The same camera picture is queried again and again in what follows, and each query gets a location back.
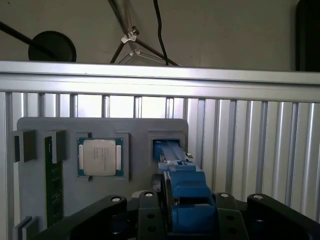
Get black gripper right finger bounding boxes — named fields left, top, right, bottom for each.
left=215, top=191, right=320, bottom=240

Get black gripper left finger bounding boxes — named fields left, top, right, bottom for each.
left=32, top=191, right=168, bottom=240

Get hard disk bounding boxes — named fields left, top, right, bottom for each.
left=151, top=139, right=218, bottom=240

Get silver CPU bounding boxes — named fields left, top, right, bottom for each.
left=76, top=136, right=124, bottom=177

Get green RAM stick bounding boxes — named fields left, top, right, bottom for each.
left=44, top=136, right=63, bottom=227

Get grey parts rack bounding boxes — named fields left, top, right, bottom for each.
left=10, top=116, right=190, bottom=240

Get black stand with round base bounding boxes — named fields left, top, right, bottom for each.
left=0, top=21, right=77, bottom=62

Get silver tripod legs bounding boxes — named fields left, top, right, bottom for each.
left=109, top=0, right=181, bottom=67

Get black upright post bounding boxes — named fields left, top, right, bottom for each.
left=295, top=0, right=320, bottom=73

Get black floor cable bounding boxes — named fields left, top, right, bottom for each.
left=152, top=0, right=171, bottom=66

